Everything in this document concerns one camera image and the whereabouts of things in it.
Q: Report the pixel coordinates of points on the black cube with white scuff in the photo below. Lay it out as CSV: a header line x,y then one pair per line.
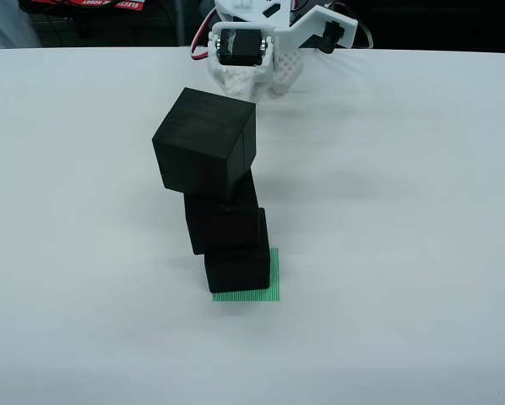
x,y
223,228

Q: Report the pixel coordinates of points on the red printed label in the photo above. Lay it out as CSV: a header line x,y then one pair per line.
x,y
109,3

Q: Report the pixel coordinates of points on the green striped square marker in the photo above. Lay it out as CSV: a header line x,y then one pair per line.
x,y
275,274

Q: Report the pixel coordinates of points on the white fabric sheet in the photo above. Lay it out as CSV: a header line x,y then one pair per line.
x,y
7,25

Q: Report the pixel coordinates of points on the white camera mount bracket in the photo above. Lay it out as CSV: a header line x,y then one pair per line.
x,y
303,27

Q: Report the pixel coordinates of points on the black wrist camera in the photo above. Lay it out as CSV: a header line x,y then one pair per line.
x,y
330,38

